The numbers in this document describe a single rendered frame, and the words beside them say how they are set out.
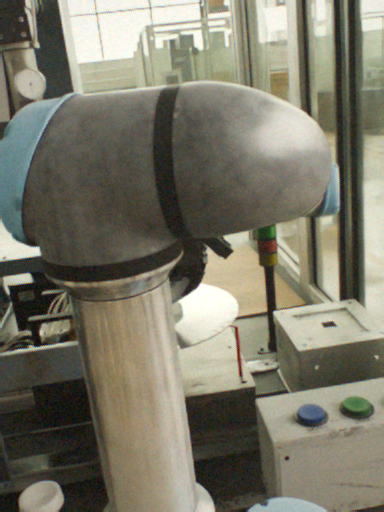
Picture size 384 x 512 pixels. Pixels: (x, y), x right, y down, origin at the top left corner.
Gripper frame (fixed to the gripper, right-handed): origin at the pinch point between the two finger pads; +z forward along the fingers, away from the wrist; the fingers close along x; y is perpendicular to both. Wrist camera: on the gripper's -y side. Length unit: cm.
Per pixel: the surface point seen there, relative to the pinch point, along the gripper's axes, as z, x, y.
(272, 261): -4.6, -1.9, -27.2
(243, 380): 3.4, 19.6, -5.9
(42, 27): -27, -60, 9
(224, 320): -2.6, 9.7, -5.3
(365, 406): -14.5, 39.0, -5.3
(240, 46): -22, -91, -78
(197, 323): -0.3, 7.4, -1.3
